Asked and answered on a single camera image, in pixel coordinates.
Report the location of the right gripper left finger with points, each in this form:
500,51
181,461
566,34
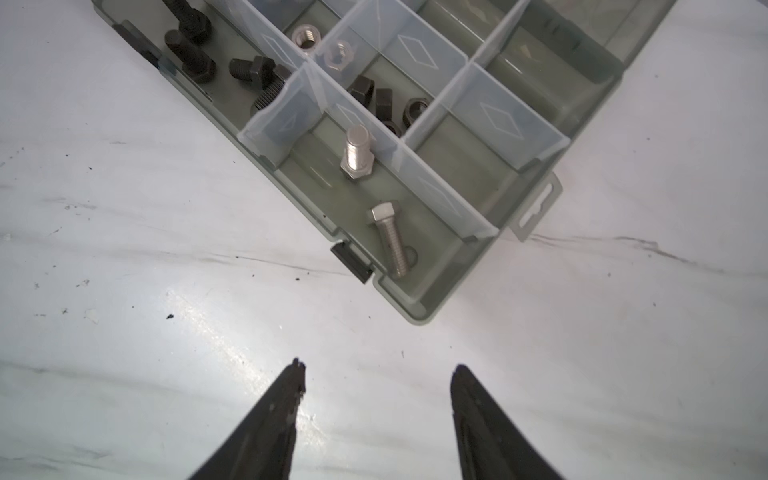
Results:
262,445

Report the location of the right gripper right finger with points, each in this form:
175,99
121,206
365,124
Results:
490,446

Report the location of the silver hex bolt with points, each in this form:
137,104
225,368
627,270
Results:
357,159
383,216

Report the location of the black hex bolt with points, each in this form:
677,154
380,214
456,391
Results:
281,74
193,23
196,64

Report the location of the small silver hex nut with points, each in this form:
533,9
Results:
339,56

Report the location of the grey plastic organizer box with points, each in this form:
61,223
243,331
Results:
410,133

